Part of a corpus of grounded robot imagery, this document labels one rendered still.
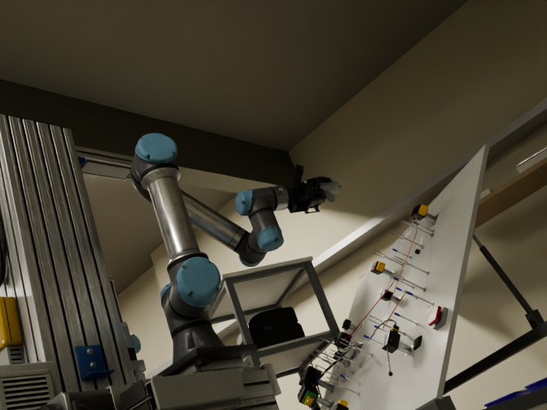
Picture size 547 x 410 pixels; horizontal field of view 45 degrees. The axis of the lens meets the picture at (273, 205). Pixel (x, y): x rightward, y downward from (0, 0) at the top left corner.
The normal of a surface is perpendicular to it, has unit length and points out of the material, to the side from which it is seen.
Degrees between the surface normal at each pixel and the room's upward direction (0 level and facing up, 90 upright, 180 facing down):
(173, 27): 180
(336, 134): 90
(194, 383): 90
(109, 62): 180
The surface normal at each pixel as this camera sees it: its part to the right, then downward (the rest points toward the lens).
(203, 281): 0.35, -0.40
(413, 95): -0.66, -0.11
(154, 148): 0.27, -0.63
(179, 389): 0.67, -0.53
